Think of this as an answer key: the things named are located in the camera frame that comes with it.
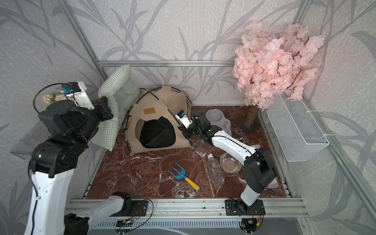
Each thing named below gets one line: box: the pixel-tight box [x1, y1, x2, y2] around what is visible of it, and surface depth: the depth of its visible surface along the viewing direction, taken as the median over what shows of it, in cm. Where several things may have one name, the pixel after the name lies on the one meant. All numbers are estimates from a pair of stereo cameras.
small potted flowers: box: [41, 90, 74, 105], surface depth 63 cm
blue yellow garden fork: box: [167, 162, 201, 192], surface depth 86 cm
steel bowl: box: [219, 152, 243, 175], surface depth 89 cm
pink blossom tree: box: [232, 21, 326, 112], surface depth 68 cm
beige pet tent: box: [125, 86, 193, 156], surface depth 83 cm
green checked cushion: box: [90, 64, 141, 152], surface depth 54 cm
